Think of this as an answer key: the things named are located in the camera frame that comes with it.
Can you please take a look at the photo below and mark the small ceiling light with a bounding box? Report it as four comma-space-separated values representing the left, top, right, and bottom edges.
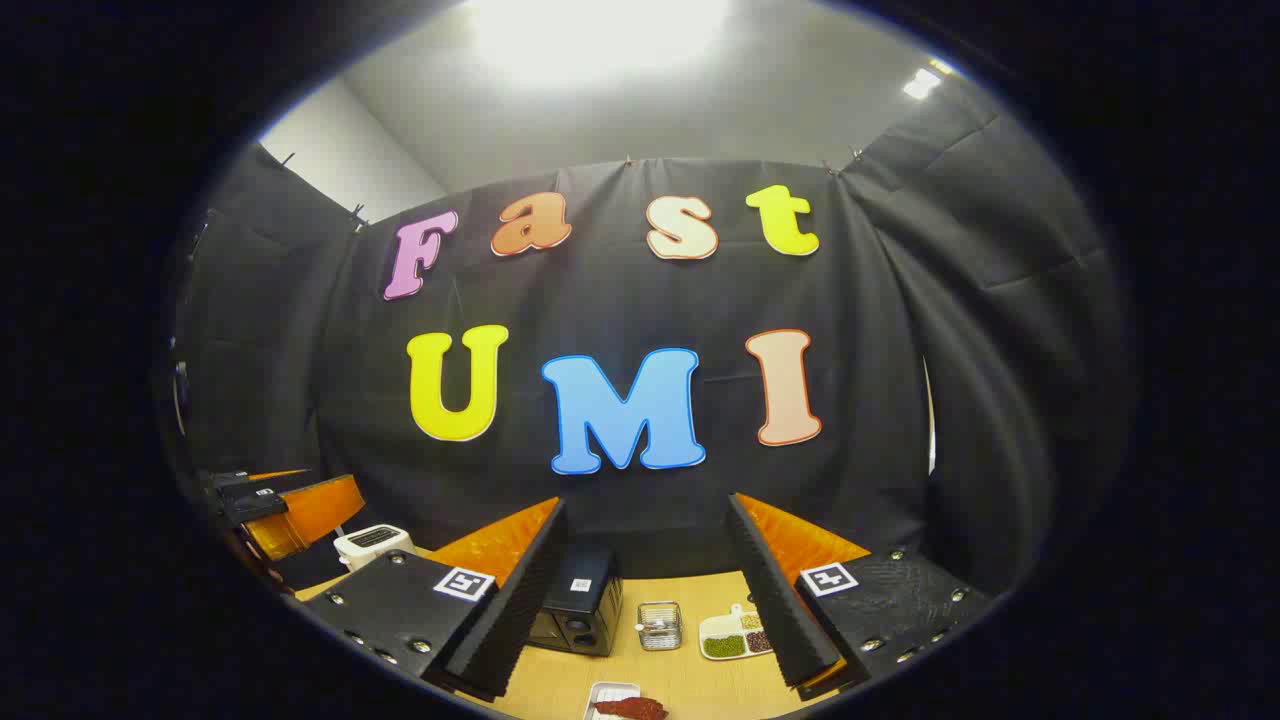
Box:
903, 60, 956, 101

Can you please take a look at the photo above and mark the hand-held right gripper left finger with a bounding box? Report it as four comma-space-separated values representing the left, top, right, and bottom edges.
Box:
300, 497, 569, 703

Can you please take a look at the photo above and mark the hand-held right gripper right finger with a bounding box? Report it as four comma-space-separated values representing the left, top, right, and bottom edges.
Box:
725, 492, 996, 701

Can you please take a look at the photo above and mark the white rectangular tray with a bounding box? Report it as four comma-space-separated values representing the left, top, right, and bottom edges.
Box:
585, 682, 642, 720

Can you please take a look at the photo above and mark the black backdrop cloth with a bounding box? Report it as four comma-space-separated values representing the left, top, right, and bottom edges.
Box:
165, 80, 1136, 601

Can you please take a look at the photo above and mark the metal wire basket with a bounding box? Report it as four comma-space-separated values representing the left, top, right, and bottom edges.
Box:
636, 601, 684, 652

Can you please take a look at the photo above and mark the white toaster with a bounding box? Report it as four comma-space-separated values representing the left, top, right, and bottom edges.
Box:
333, 524, 416, 573

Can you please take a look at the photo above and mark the red meat piece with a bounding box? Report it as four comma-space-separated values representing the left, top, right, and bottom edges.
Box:
592, 696, 669, 720

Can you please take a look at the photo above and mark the black electric oven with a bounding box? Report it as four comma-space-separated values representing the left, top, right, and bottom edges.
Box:
527, 545, 624, 657

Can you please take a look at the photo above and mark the white divided bean dish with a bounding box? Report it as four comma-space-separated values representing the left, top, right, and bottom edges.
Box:
698, 604, 776, 661

